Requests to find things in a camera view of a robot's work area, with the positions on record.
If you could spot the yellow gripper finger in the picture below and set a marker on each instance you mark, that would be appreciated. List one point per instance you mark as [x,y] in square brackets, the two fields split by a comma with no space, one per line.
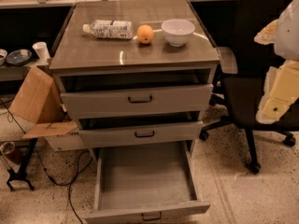
[267,35]
[280,91]

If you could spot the clear plastic water bottle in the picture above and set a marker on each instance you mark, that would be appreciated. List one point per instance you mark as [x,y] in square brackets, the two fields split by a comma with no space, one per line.
[109,29]

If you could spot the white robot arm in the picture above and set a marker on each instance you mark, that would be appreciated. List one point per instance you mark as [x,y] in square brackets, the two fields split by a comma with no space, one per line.
[286,44]

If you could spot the grey middle drawer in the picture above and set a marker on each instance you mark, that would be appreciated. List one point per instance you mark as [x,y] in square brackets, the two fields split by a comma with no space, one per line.
[138,130]

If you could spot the grey drawer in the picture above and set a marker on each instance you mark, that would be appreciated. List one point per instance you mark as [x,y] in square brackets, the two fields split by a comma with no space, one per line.
[138,130]
[142,101]
[145,183]

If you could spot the grey drawer cabinet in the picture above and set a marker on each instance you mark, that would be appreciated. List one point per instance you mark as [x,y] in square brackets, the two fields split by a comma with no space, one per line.
[85,63]

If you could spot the grey bottom drawer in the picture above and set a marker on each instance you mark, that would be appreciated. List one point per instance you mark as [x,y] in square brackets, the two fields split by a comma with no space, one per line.
[145,183]

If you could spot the grey top drawer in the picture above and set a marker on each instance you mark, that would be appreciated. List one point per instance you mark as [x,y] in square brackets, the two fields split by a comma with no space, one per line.
[142,101]

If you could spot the black office chair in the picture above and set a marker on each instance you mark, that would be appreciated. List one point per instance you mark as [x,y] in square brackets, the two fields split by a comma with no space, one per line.
[244,64]

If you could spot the white ceramic bowl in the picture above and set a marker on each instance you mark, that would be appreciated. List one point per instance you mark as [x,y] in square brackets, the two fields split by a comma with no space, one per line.
[177,31]

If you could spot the orange fruit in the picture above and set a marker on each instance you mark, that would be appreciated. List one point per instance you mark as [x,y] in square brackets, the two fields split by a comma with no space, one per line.
[144,34]

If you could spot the white paper cup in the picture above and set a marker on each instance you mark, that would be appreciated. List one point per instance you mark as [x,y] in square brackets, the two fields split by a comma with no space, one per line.
[41,50]

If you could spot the brown cardboard box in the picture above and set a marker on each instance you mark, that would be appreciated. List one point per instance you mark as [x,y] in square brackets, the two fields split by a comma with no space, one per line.
[38,101]

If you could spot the dark blue bowl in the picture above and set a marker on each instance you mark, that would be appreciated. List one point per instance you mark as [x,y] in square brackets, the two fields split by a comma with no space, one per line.
[19,57]

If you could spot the grey side shelf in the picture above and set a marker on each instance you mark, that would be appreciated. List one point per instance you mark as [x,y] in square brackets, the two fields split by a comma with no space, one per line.
[10,73]

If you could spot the white bowl at left edge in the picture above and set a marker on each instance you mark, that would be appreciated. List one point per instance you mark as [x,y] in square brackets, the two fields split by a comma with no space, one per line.
[3,55]

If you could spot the black metal stand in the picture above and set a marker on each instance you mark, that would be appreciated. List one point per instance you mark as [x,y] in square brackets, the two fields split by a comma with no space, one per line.
[9,151]

